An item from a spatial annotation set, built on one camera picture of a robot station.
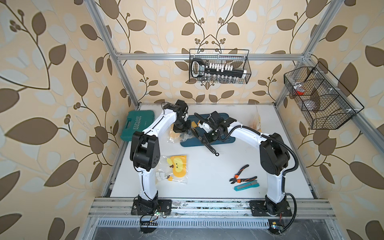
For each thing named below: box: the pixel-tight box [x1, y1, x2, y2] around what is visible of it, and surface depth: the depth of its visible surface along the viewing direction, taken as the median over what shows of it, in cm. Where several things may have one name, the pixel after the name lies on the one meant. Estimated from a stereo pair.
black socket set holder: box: [191, 58, 248, 79], surface depth 86 cm
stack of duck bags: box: [155, 154, 189, 185], surface depth 87 cm
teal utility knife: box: [233, 180, 260, 192], surface depth 83 cm
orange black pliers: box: [229, 164, 258, 184], surface depth 85 cm
